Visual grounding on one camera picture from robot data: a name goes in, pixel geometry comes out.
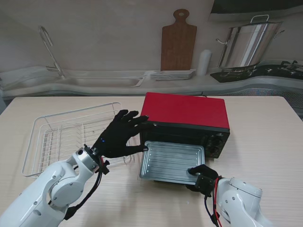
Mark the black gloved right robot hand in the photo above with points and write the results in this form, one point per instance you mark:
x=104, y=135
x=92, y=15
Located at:
x=206, y=170

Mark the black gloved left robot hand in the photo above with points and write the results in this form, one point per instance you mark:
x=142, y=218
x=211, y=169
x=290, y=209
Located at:
x=116, y=139

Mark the ribbed metal baking tray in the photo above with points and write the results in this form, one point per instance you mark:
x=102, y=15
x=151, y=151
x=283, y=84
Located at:
x=170, y=160

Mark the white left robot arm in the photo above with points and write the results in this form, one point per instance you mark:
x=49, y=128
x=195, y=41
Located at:
x=59, y=184

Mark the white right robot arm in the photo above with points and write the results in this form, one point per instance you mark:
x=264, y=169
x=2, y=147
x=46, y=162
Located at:
x=239, y=196

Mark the black oven timer knob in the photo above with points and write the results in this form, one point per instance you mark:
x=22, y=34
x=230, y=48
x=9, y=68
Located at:
x=215, y=150

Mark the black oven temperature knob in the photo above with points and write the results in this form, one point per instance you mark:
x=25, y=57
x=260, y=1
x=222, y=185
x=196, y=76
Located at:
x=216, y=142

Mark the red and black toaster oven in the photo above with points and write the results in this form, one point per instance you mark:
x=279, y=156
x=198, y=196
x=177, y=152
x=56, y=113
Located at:
x=182, y=111

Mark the steel kitchen sink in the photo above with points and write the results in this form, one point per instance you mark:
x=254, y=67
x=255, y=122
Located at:
x=101, y=82

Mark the stack of white plates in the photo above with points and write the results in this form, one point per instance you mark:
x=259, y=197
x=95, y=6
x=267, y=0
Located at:
x=172, y=75

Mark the white cylindrical bottle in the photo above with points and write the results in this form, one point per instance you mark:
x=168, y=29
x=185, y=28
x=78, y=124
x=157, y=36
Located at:
x=204, y=62

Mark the chrome kitchen faucet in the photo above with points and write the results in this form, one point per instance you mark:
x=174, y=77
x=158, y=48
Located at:
x=50, y=52

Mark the black gas stove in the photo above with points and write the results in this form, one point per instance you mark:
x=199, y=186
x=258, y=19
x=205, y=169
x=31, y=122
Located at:
x=260, y=72

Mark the brown wooden cutting board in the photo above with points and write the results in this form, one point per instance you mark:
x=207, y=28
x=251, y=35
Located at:
x=178, y=45

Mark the stainless steel stockpot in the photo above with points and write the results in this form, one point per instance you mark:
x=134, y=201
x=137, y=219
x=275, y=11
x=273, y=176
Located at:
x=248, y=45

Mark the dark range hood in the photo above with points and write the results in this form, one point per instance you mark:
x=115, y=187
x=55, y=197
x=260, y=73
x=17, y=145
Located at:
x=255, y=7

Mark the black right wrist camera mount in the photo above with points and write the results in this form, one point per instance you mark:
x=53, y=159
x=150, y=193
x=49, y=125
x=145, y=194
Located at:
x=204, y=183

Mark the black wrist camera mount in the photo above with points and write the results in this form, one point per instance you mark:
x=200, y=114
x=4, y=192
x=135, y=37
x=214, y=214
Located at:
x=104, y=169
x=204, y=183

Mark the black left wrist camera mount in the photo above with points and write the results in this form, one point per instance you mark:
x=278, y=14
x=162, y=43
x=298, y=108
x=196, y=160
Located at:
x=104, y=169

